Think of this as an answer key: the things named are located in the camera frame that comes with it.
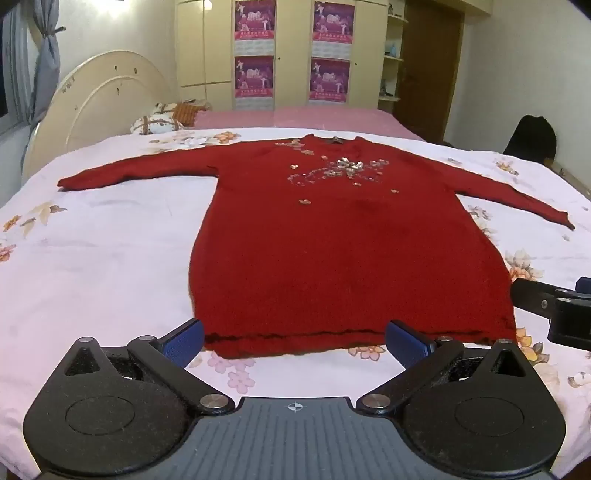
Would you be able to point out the white floral bedsheet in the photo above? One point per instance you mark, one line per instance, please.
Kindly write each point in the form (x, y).
(101, 258)

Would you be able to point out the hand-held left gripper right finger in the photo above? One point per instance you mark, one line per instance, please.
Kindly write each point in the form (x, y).
(408, 344)

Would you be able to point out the purple wall poster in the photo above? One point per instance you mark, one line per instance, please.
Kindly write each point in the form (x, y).
(254, 78)
(255, 21)
(333, 23)
(329, 78)

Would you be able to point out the cream corner shelf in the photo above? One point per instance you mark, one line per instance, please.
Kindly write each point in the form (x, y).
(392, 60)

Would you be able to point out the black bag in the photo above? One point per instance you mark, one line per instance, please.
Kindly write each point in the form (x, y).
(531, 136)

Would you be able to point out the cream wardrobe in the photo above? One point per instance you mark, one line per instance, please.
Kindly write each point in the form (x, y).
(291, 55)

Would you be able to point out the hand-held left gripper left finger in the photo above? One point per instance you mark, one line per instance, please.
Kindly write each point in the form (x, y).
(182, 345)

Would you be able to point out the brown wooden door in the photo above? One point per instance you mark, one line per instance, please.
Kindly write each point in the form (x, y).
(431, 74)

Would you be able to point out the cream arched headboard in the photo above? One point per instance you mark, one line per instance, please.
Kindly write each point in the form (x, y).
(97, 101)

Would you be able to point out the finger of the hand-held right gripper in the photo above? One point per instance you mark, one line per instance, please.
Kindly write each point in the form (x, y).
(584, 284)
(531, 295)

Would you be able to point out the orange striped pillow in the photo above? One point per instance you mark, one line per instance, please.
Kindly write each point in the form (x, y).
(187, 113)

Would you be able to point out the white brown patterned pillow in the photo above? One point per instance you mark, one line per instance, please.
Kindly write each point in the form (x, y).
(154, 122)

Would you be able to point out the wooden bed frame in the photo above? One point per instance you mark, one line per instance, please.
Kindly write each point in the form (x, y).
(572, 179)

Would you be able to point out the red knit sweater with sequins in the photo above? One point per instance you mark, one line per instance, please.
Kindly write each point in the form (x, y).
(332, 258)

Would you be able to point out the grey curtain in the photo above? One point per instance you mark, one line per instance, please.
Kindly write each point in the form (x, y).
(46, 69)

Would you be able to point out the pink bedsheet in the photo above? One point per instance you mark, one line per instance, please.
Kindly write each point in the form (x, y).
(314, 119)

